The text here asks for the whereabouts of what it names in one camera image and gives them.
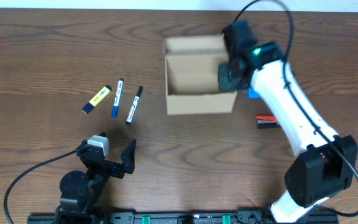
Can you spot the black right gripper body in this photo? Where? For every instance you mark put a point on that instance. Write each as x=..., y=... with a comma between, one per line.
x=226, y=79

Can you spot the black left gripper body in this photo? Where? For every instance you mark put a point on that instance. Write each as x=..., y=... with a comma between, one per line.
x=111, y=167

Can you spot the yellow highlighter pen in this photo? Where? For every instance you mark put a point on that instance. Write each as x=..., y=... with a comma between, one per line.
x=101, y=94

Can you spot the blue whiteboard eraser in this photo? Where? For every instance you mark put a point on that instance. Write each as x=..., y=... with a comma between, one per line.
x=252, y=94

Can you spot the brown cardboard box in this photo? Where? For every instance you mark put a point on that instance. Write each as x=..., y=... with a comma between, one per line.
x=191, y=75

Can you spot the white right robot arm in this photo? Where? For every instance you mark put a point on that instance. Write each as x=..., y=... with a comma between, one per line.
x=324, y=161

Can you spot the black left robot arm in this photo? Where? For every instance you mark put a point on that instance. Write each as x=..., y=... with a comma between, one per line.
x=80, y=191

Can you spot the black whiteboard marker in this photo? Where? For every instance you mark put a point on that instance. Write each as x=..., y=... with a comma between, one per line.
x=134, y=106

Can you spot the blue whiteboard marker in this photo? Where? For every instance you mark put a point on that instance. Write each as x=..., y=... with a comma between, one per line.
x=117, y=98

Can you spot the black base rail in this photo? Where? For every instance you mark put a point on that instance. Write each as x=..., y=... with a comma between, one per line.
x=238, y=217

